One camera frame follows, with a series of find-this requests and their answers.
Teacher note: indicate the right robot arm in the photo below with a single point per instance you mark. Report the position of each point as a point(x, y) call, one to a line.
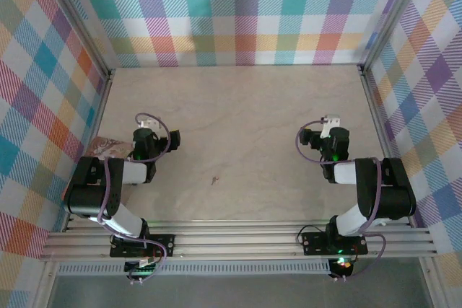
point(397, 196)

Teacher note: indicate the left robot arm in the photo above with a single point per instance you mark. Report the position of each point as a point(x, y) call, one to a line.
point(90, 200)

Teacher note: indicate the pink patterned flat box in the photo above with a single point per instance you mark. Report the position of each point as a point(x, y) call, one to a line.
point(108, 146)

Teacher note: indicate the controller board with lights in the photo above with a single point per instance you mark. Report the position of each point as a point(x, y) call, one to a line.
point(343, 265)

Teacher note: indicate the green controller board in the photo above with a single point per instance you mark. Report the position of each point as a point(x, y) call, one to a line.
point(142, 267)

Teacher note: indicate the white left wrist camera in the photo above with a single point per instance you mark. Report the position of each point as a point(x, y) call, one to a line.
point(149, 123)

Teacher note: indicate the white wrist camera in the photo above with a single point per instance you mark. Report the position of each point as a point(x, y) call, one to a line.
point(330, 122)
point(149, 123)

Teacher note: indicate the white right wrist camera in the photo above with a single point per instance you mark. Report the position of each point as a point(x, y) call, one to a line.
point(330, 122)

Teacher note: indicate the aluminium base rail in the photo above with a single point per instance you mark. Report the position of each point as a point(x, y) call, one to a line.
point(234, 239)

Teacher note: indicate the aluminium corner post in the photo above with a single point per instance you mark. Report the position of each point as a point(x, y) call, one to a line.
point(393, 16)
point(77, 16)

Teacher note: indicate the aluminium lower frame bar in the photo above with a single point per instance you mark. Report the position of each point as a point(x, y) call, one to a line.
point(45, 282)
point(432, 282)

